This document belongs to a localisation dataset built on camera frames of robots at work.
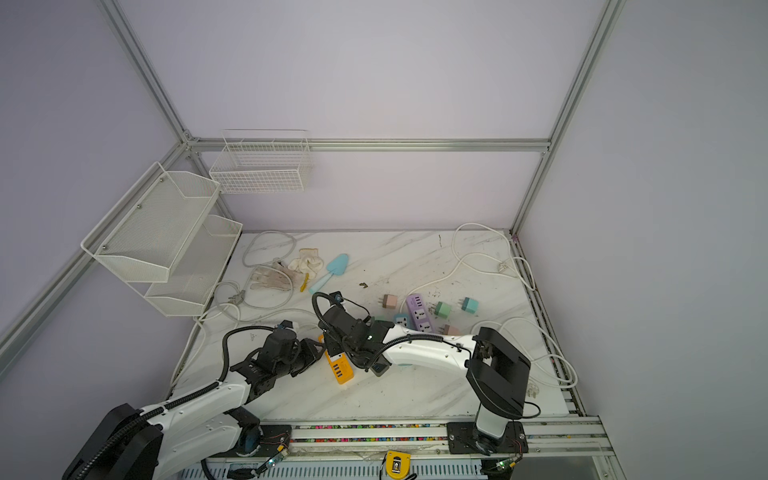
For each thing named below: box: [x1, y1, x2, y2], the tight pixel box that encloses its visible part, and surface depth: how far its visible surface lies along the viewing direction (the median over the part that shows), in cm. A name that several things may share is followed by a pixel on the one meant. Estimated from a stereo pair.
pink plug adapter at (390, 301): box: [382, 294, 399, 309], surface depth 101 cm
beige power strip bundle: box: [250, 248, 324, 292], surface depth 108 cm
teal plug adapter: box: [461, 297, 479, 314], surface depth 100 cm
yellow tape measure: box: [385, 450, 411, 480], surface depth 70 cm
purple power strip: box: [406, 294, 435, 333], surface depth 97 cm
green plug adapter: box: [434, 301, 452, 319], surface depth 100 cm
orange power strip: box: [324, 350, 355, 385], surface depth 85 cm
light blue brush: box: [309, 253, 349, 294], surface depth 113 cm
